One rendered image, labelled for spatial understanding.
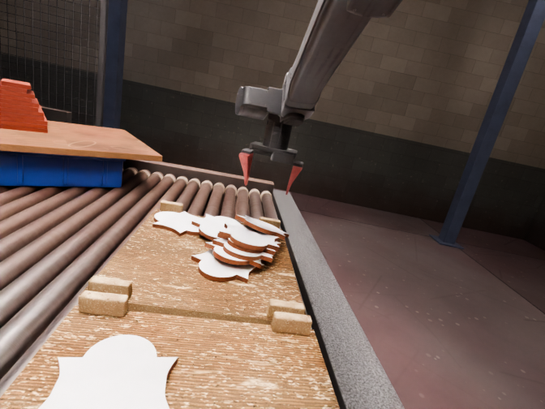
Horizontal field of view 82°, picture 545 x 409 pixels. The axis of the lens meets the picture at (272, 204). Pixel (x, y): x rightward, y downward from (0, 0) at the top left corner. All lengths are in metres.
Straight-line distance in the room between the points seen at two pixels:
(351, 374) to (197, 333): 0.23
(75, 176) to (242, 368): 0.79
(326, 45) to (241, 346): 0.40
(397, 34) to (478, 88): 1.53
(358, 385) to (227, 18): 5.31
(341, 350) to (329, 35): 0.44
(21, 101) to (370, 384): 1.14
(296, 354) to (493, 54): 5.96
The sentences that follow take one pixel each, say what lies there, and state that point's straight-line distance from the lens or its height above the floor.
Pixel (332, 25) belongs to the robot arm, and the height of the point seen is 1.34.
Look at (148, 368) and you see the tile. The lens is 0.42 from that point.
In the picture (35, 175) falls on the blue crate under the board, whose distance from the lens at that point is 1.06.
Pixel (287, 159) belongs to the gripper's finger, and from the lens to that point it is 0.68.
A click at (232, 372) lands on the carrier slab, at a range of 0.43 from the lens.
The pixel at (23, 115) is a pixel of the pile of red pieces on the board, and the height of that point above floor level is 1.08.
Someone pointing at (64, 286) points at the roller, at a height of 0.92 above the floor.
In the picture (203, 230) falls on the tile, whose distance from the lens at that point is 0.74.
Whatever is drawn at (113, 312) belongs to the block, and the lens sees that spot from 0.50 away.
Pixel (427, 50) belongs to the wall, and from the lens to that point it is 5.78.
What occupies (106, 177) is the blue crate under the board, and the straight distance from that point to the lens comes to 1.08.
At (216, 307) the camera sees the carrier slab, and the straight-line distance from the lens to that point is 0.53.
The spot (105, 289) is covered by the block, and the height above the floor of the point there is 0.95.
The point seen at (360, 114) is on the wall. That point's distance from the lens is 5.42.
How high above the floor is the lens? 1.24
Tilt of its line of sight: 16 degrees down
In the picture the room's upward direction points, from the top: 12 degrees clockwise
